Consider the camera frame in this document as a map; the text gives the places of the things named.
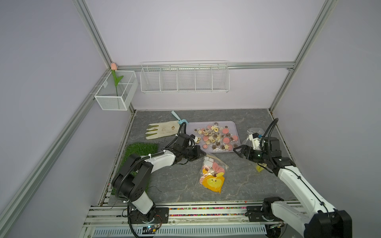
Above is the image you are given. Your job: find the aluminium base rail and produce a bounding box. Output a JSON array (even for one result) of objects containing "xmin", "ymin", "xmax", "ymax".
[{"xmin": 79, "ymin": 200, "xmax": 289, "ymax": 238}]

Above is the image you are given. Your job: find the pile of poured cookies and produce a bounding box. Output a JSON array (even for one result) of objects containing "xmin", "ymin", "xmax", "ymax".
[{"xmin": 187, "ymin": 121, "xmax": 241, "ymax": 153}]

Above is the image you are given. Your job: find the cream gardening glove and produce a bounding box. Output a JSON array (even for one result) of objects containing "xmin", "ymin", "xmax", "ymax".
[{"xmin": 145, "ymin": 121, "xmax": 180, "ymax": 140}]

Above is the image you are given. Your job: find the green artificial grass mat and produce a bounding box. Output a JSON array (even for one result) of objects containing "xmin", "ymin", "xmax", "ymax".
[{"xmin": 111, "ymin": 142, "xmax": 160, "ymax": 195}]

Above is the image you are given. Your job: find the ziploc bag with yellow toy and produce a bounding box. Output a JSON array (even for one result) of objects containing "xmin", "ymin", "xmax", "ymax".
[{"xmin": 198, "ymin": 154, "xmax": 229, "ymax": 193}]

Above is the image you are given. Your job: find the white mesh wall box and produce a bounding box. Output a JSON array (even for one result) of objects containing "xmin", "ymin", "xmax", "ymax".
[{"xmin": 94, "ymin": 70, "xmax": 139, "ymax": 111}]

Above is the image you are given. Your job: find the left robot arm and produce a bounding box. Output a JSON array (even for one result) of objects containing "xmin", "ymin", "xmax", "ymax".
[{"xmin": 112, "ymin": 123, "xmax": 206, "ymax": 221}]

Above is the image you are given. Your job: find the clear ziploc bag of cookies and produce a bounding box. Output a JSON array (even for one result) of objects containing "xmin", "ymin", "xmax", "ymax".
[{"xmin": 242, "ymin": 128, "xmax": 267, "ymax": 173}]

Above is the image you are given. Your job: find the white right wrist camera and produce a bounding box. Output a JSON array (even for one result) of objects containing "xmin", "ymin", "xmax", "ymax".
[{"xmin": 249, "ymin": 133, "xmax": 262, "ymax": 150}]

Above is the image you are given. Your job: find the white wire wall shelf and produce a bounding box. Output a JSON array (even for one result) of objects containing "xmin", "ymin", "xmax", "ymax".
[{"xmin": 140, "ymin": 60, "xmax": 230, "ymax": 93}]

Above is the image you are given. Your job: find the lilac plastic tray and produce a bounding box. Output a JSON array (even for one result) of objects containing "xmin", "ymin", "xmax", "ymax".
[{"xmin": 185, "ymin": 120, "xmax": 242, "ymax": 154}]

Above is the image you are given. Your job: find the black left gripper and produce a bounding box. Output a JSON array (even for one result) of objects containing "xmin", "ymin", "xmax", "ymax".
[{"xmin": 182, "ymin": 145, "xmax": 206, "ymax": 161}]

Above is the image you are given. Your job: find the light blue garden trowel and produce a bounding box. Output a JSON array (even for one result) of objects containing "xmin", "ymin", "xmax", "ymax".
[{"xmin": 171, "ymin": 111, "xmax": 189, "ymax": 125}]

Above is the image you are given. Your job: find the artificial pink tulip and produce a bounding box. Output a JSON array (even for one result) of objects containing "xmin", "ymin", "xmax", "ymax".
[{"xmin": 111, "ymin": 62, "xmax": 124, "ymax": 96}]

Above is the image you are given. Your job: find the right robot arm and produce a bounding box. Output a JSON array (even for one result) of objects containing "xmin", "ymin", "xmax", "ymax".
[{"xmin": 233, "ymin": 118, "xmax": 353, "ymax": 238}]

